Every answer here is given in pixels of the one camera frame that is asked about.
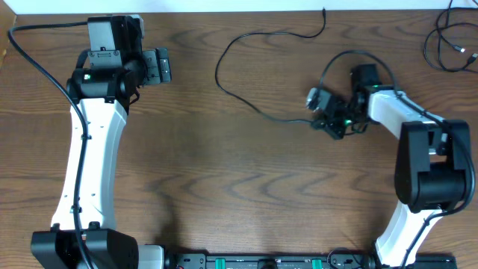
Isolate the black camera cable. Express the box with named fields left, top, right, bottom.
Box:
left=319, top=49, right=477, bottom=269
left=7, top=21, right=94, bottom=269

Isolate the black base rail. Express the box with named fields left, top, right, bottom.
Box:
left=164, top=252, right=458, bottom=269

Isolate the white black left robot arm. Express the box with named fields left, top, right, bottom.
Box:
left=31, top=15, right=171, bottom=268

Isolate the black USB cable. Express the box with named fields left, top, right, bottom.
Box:
left=422, top=0, right=478, bottom=74
left=214, top=7, right=328, bottom=124

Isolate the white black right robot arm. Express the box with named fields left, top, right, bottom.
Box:
left=305, top=64, right=475, bottom=268

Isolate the black right camera cable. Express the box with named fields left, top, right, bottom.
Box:
left=319, top=49, right=477, bottom=269

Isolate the black left camera cable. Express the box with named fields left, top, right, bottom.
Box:
left=7, top=21, right=94, bottom=269

